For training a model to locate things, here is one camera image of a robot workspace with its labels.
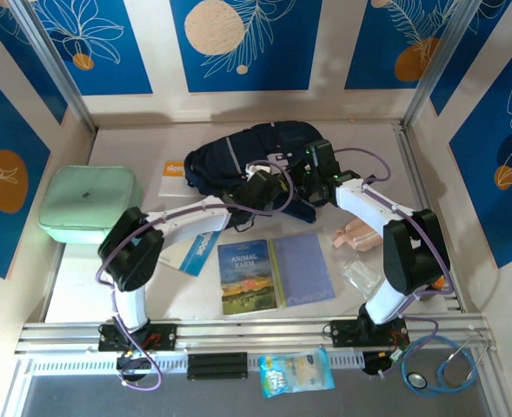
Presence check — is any black ribbed block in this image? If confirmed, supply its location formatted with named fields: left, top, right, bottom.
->
left=187, top=352, right=249, bottom=381

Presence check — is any Animal Farm book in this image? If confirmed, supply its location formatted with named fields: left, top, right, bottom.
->
left=216, top=239, right=279, bottom=316

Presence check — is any blue floral wall panel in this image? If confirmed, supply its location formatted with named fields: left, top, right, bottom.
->
left=344, top=0, right=512, bottom=91
left=449, top=30, right=512, bottom=268
left=170, top=0, right=324, bottom=93
left=0, top=63, right=52, bottom=279
left=33, top=0, right=154, bottom=96

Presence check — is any orange and white box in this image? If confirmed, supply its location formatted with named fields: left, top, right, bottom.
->
left=157, top=160, right=192, bottom=197

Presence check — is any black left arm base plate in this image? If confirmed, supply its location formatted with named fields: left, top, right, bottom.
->
left=97, top=321, right=178, bottom=352

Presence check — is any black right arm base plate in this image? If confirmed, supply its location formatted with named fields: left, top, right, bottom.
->
left=329, top=318, right=409, bottom=348

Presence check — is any navy blue student backpack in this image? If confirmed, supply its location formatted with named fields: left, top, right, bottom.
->
left=183, top=121, right=335, bottom=231

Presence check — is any purple notebook green spine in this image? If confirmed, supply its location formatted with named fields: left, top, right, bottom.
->
left=269, top=232, right=338, bottom=308

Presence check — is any clear plastic bag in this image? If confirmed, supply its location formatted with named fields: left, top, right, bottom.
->
left=340, top=255, right=382, bottom=300

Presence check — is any blue white snack packet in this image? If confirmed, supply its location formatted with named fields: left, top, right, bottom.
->
left=258, top=347, right=336, bottom=399

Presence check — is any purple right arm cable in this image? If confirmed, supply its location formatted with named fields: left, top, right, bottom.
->
left=333, top=147, right=455, bottom=379

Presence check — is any blue stethoscope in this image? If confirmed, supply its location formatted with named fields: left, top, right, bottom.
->
left=401, top=332, right=489, bottom=397

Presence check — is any aluminium side rail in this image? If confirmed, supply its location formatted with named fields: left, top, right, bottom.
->
left=392, top=123, right=468, bottom=312

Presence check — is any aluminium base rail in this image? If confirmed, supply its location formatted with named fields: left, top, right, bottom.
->
left=14, top=314, right=498, bottom=355

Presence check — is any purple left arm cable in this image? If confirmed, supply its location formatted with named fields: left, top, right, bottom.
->
left=95, top=167, right=301, bottom=393

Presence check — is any aluminium frame post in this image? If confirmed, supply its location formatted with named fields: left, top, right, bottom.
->
left=10, top=0, right=98, bottom=134
left=402, top=0, right=485, bottom=127

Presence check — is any grey metal shelf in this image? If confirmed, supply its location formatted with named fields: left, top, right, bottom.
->
left=18, top=371, right=500, bottom=417

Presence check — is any blue white notebook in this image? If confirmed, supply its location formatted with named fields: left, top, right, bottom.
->
left=159, top=229, right=222, bottom=278

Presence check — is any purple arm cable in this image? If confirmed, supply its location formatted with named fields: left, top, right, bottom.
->
left=333, top=147, right=455, bottom=379
left=95, top=167, right=301, bottom=393

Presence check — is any mint green lunch box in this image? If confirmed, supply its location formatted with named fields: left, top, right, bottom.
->
left=37, top=164, right=143, bottom=245

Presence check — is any white slotted cable duct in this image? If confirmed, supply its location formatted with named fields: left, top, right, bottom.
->
left=29, top=350, right=365, bottom=375

